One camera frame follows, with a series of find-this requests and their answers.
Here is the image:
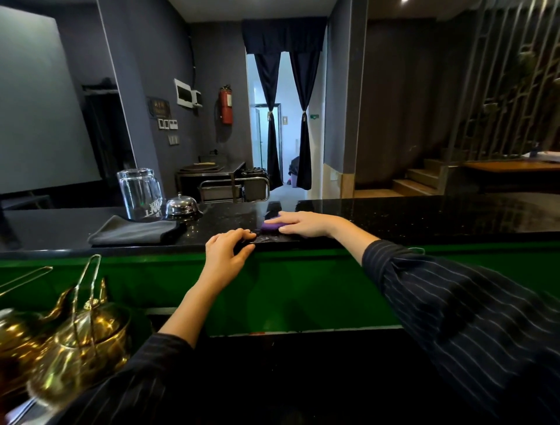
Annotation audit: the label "person's left hand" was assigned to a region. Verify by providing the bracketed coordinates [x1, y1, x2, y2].
[199, 229, 257, 293]

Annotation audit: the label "person's right hand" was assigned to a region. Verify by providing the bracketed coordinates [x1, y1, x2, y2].
[264, 211, 337, 239]

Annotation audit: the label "black plastic sheet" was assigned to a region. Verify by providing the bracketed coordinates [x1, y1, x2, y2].
[233, 231, 303, 255]

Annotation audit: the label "person's left forearm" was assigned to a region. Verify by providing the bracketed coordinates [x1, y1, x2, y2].
[158, 278, 229, 349]

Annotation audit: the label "person's right forearm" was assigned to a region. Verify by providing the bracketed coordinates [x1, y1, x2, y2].
[329, 217, 381, 266]

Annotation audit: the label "green counter front panel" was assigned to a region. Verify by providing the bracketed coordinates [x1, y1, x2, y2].
[0, 242, 560, 338]

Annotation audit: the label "stainless steel cart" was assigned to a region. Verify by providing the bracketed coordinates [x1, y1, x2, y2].
[175, 161, 271, 205]

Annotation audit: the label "silver service bell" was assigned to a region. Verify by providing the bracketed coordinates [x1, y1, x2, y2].
[165, 193, 203, 219]

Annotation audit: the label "dark tied curtain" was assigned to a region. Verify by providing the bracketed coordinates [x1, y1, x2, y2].
[254, 53, 284, 191]
[289, 51, 319, 191]

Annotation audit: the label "round dark tray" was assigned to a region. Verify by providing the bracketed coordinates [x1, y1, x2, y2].
[179, 162, 226, 174]

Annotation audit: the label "folded grey cloth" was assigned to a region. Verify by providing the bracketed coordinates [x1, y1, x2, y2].
[87, 215, 187, 247]

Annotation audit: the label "clear glass mug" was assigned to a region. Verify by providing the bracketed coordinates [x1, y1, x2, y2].
[117, 168, 164, 221]

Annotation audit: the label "wooden stairs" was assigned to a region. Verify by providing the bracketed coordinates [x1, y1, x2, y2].
[353, 158, 452, 199]

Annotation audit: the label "red fire extinguisher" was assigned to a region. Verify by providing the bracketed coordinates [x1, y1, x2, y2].
[219, 84, 234, 126]

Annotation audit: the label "large brass teapot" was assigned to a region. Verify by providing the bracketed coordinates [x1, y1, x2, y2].
[27, 254, 132, 410]

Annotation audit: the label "dark curtain valance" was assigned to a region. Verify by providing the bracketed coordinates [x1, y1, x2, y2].
[242, 17, 328, 56]

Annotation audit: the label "dark striped shirt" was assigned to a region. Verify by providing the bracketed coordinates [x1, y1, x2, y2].
[47, 239, 560, 425]

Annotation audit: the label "wooden table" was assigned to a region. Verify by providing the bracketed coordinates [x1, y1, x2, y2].
[463, 158, 560, 174]

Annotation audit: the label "brass teapot with spout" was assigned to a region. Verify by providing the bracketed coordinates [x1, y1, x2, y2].
[0, 266, 74, 397]

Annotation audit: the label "metal lattice screen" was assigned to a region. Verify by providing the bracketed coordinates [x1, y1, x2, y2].
[445, 0, 560, 161]

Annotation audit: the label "dark wall sign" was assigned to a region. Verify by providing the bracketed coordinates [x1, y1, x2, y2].
[147, 97, 172, 120]

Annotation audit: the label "white wall panel box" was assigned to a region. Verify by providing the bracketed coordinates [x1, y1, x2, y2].
[174, 78, 194, 109]

